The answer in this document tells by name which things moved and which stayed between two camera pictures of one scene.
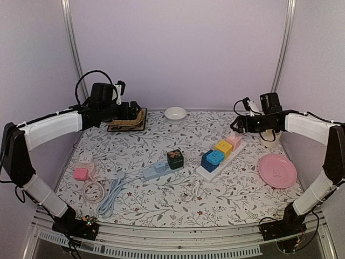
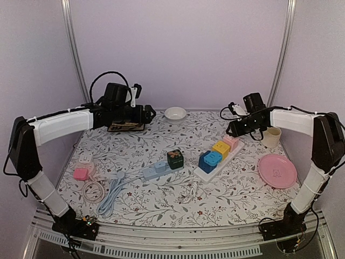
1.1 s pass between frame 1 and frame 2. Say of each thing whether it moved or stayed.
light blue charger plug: stayed
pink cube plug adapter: moved
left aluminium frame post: stayed
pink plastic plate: stayed
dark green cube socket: stayed
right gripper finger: moved
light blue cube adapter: stayed
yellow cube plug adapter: stayed
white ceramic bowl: stayed
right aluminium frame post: stayed
